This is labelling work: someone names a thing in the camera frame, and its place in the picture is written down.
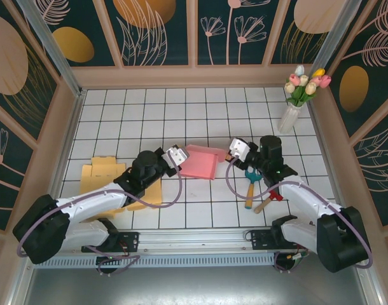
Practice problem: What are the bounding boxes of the pink paper box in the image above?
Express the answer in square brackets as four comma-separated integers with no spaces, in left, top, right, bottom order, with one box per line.
[180,144,228,181]

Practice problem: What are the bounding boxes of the yellow paper box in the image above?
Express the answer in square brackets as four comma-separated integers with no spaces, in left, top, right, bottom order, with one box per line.
[79,155,163,219]

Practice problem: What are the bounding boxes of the white ribbed vase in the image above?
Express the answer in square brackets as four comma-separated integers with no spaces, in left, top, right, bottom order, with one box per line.
[277,103,301,136]

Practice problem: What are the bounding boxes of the pastel tulip bouquet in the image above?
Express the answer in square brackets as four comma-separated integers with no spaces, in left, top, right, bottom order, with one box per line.
[283,64,331,107]

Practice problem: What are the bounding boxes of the green circuit board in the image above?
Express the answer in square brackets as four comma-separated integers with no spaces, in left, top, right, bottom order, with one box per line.
[289,250,310,264]

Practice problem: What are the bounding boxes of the grey metal sheet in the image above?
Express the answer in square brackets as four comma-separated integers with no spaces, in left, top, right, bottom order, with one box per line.
[9,247,383,305]

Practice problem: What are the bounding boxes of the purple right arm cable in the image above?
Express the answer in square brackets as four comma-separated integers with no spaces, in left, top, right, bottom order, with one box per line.
[226,155,373,274]

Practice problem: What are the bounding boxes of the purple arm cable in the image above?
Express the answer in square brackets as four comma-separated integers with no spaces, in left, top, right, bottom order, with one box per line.
[226,155,373,274]
[16,155,184,276]

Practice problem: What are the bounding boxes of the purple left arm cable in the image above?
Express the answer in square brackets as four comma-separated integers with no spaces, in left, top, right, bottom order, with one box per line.
[16,155,184,276]

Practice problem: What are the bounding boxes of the aluminium table side rail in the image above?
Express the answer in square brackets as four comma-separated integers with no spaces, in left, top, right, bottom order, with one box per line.
[307,101,353,225]
[43,90,87,231]

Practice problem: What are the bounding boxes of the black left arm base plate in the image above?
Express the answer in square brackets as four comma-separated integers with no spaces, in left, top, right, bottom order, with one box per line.
[81,231,141,254]

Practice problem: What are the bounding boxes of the long aluminium mounting rail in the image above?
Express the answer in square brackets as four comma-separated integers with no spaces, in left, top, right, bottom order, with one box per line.
[66,224,371,257]

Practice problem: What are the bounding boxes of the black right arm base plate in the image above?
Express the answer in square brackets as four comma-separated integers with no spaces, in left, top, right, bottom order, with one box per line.
[250,228,310,252]

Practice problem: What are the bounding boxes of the slotted grey cable tray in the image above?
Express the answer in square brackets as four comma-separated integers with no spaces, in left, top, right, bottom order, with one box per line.
[47,252,277,270]

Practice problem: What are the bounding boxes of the aluminium corner post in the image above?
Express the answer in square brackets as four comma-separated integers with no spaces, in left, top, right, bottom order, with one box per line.
[310,0,372,76]
[15,0,87,96]

